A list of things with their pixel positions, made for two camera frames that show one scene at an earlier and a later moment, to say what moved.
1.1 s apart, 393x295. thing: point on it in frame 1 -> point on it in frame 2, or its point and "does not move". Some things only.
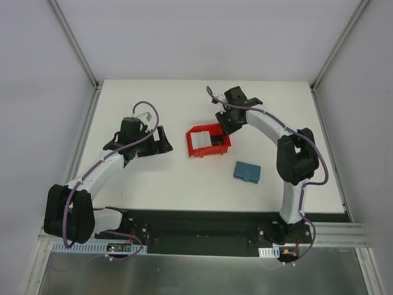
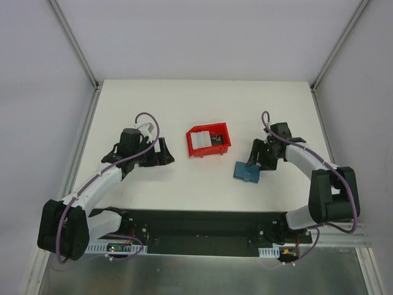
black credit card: [217, 140] does not move
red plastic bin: [211, 150] does not move
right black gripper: [229, 120] -> [264, 153]
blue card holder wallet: [248, 172] does not move
